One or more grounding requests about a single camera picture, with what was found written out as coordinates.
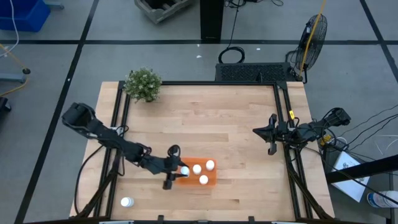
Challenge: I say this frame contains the yellow cable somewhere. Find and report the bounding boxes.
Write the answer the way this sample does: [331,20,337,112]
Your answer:
[298,0,328,78]

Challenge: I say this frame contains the blue plastic bin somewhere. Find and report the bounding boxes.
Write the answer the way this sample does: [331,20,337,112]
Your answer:
[0,0,52,33]

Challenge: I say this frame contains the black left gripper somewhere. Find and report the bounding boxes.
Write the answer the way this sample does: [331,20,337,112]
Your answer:
[141,144,190,191]

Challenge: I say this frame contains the white cardboard box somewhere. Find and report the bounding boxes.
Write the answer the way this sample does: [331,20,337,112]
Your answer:
[330,151,372,203]

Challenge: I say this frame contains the black floor fan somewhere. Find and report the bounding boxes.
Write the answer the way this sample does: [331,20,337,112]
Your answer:
[285,13,328,85]

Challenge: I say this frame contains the black vented box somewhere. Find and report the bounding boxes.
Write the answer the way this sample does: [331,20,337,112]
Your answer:
[215,62,297,84]

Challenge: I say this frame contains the grey wooden crate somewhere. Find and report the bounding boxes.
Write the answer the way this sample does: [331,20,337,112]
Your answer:
[134,0,195,25]

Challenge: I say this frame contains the black column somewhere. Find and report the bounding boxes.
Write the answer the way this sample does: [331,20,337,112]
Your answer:
[199,0,225,42]

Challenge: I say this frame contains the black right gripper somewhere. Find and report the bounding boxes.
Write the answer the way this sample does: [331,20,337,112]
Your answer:
[252,113,297,156]

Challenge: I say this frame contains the black object on floor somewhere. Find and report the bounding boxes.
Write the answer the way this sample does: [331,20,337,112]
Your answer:
[0,96,12,114]

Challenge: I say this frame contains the small green potted plant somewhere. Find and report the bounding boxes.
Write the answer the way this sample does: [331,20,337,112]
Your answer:
[123,66,164,104]

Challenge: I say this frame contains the grey stand foot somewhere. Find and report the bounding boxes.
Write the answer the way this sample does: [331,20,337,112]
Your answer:
[0,72,29,85]

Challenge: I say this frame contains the orange translucent plastic basket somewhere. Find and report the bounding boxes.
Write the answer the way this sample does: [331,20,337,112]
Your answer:
[175,156,218,188]

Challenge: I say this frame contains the white plastic bottle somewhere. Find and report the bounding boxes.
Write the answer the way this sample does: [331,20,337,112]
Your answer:
[366,190,398,209]

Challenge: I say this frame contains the coiled black cable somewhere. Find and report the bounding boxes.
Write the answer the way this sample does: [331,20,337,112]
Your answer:
[218,0,247,65]

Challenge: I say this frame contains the black beam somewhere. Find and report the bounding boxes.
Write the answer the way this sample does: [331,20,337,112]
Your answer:
[324,153,398,185]

